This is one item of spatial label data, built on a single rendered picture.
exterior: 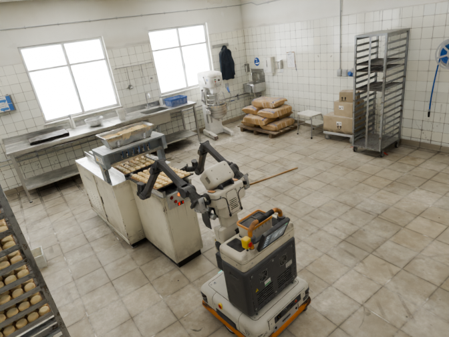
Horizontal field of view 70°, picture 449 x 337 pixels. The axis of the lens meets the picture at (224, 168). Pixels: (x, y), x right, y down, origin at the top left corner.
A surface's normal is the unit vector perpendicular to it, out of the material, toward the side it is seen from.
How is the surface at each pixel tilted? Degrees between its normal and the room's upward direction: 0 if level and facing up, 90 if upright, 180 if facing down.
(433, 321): 0
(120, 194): 90
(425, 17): 90
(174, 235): 90
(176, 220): 90
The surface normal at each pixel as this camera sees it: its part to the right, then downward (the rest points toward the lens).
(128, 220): 0.64, 0.22
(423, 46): -0.80, 0.33
